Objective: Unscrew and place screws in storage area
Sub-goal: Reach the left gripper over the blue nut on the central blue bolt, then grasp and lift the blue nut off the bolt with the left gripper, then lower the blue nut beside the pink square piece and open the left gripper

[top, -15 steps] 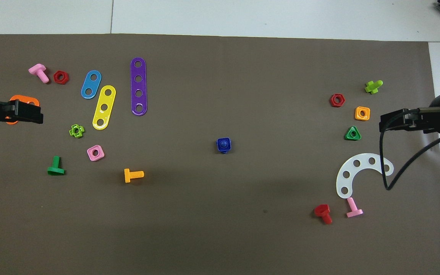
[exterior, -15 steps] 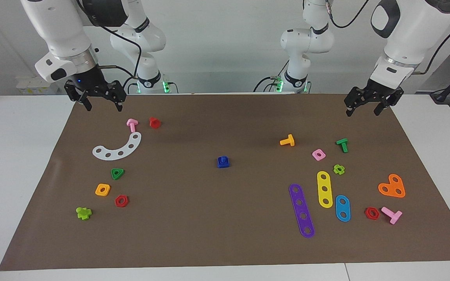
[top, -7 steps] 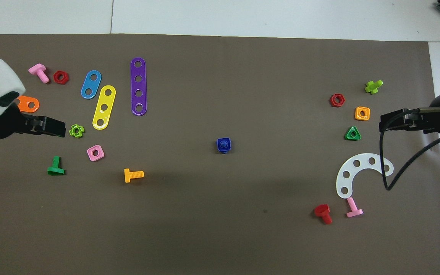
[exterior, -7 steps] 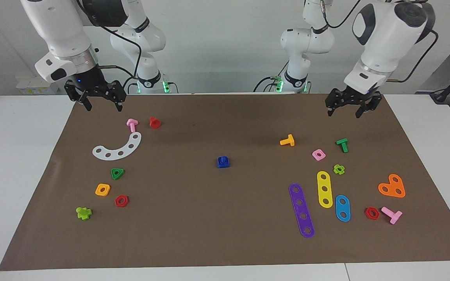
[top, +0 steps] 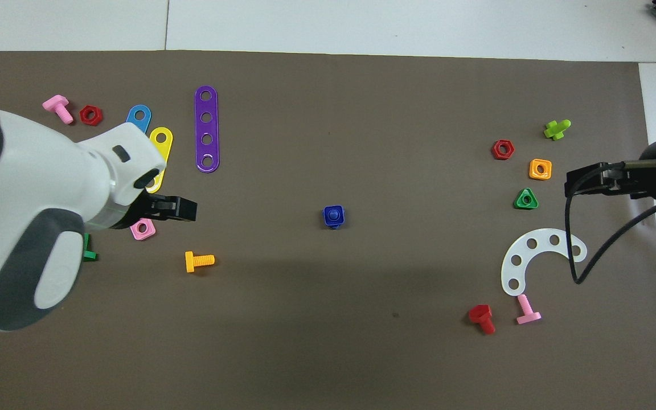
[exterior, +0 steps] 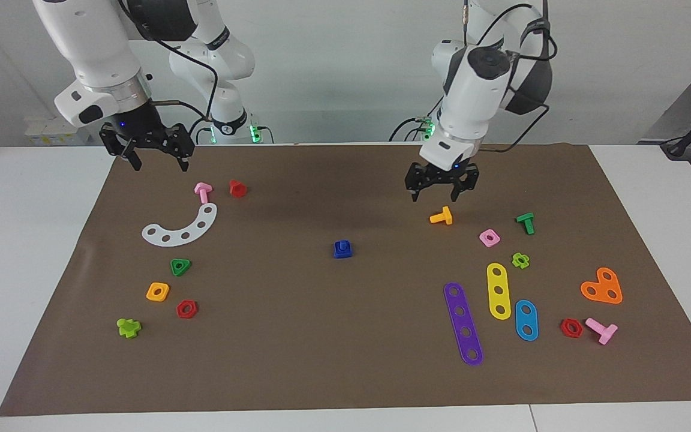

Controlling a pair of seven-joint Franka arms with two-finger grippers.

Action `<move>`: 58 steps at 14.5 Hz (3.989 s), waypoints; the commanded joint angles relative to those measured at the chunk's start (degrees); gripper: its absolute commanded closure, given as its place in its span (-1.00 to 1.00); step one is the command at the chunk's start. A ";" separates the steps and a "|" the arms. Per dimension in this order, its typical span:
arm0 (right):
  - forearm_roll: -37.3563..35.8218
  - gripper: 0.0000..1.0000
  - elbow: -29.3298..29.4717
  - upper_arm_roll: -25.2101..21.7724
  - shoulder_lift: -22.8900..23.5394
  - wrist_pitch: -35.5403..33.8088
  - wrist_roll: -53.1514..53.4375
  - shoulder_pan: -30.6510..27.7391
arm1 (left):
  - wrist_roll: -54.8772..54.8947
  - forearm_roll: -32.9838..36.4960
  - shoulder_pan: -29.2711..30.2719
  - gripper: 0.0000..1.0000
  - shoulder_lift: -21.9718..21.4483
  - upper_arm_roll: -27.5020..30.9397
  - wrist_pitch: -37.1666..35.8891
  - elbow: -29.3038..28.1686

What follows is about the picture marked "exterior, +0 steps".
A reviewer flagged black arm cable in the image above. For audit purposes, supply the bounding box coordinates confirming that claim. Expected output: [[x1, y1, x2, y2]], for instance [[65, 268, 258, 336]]
[[119, 0, 220, 142], [464, 0, 557, 152]]

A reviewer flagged orange heart-shaped plate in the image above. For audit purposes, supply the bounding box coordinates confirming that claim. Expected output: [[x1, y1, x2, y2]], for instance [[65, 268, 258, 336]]
[[580, 268, 623, 305]]

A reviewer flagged yellow three-hole plate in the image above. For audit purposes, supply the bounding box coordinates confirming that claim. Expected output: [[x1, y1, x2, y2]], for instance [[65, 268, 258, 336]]
[[486, 263, 512, 320]]

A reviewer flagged black base cable bundle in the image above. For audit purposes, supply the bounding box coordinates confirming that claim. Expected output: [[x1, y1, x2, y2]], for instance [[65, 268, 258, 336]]
[[389, 117, 430, 142]]

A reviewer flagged purple four-hole plate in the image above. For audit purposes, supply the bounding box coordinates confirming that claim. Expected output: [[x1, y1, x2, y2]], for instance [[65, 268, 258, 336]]
[[444, 283, 484, 366]]

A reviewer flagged white curved perforated plate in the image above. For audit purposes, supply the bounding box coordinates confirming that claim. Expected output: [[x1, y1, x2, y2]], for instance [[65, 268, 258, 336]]
[[142, 203, 218, 247]]

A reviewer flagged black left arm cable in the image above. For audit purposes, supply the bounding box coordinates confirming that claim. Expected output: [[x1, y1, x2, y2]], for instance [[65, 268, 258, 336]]
[[464, 0, 557, 152]]

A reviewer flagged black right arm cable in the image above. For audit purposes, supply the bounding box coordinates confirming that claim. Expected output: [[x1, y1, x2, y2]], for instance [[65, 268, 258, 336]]
[[119, 0, 220, 142]]

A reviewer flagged brown table mat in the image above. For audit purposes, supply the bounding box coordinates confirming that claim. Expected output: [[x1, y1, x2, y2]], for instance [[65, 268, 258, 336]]
[[0, 143, 691, 416]]

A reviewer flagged large pink plastic bolt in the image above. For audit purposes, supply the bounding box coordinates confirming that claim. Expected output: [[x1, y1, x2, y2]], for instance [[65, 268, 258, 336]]
[[585, 317, 618, 346]]

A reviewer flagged blue two-hole plate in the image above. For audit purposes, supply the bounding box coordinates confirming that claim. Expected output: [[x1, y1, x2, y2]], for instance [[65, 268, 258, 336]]
[[515, 299, 539, 342]]

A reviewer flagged white background box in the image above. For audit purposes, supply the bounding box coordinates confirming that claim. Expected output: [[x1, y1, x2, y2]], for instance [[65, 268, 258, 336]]
[[25, 117, 91, 146]]

